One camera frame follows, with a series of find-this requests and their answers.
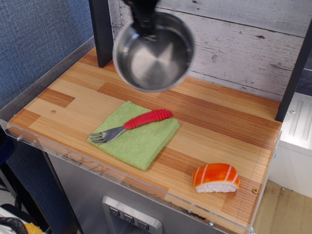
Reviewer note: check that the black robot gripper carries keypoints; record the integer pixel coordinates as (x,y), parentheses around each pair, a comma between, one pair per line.
(143,12)

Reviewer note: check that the stainless steel pot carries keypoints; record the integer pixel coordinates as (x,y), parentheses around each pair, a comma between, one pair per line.
(154,65)

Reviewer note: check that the green folded cloth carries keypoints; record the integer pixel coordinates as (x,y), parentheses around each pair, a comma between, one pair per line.
(137,147)

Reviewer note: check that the orange salmon sushi toy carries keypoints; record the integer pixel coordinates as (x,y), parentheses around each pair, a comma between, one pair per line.
(216,177)

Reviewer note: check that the stainless steel cabinet front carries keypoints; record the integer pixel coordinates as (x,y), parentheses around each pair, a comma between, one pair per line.
(85,190)

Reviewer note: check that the white aluminium side block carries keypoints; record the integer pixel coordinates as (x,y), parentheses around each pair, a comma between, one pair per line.
(297,125)

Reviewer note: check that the silver button control panel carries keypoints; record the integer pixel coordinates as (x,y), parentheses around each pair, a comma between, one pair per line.
(123,218)

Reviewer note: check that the clear acrylic table guard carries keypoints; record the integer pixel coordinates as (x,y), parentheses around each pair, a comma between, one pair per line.
(47,147)

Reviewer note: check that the yellow black bag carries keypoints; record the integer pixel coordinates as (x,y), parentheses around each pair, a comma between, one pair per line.
(11,225)

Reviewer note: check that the black left frame post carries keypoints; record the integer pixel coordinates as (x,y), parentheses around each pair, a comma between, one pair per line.
(102,29)

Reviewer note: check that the black frame post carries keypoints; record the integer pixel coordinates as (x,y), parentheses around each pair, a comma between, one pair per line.
(102,29)
(296,74)

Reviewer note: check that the red handled metal fork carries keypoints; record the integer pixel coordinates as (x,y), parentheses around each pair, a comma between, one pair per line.
(111,134)

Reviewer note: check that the black right frame post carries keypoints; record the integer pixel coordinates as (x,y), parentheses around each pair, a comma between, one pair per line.
(296,74)

